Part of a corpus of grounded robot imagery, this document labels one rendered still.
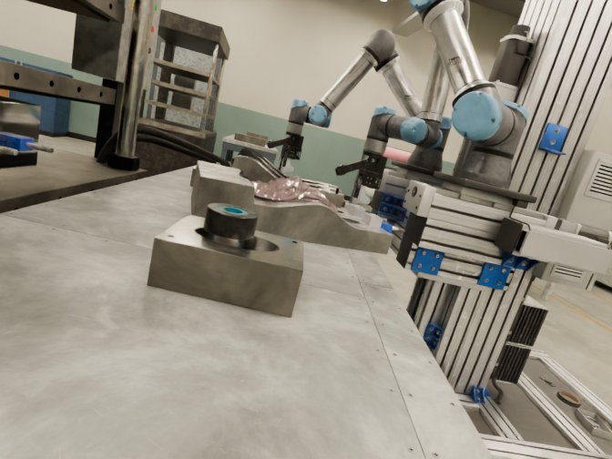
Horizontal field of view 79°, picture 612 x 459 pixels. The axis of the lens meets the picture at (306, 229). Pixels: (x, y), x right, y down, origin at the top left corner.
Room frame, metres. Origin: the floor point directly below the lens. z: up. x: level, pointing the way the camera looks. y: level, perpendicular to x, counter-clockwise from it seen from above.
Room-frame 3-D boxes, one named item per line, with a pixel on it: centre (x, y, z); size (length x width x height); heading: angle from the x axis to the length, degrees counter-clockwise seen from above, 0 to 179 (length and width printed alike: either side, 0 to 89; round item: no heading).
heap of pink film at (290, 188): (1.00, 0.05, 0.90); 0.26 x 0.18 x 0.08; 111
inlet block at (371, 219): (1.04, -0.22, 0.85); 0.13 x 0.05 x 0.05; 111
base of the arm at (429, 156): (1.67, -0.43, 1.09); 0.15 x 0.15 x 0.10
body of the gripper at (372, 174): (1.32, -0.17, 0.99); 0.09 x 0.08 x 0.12; 85
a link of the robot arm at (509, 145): (1.17, -0.48, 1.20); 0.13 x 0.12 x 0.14; 134
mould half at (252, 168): (1.34, 0.16, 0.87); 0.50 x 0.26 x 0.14; 93
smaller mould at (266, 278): (0.54, 0.09, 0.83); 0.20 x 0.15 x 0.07; 93
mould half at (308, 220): (0.99, 0.06, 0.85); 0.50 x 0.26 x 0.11; 111
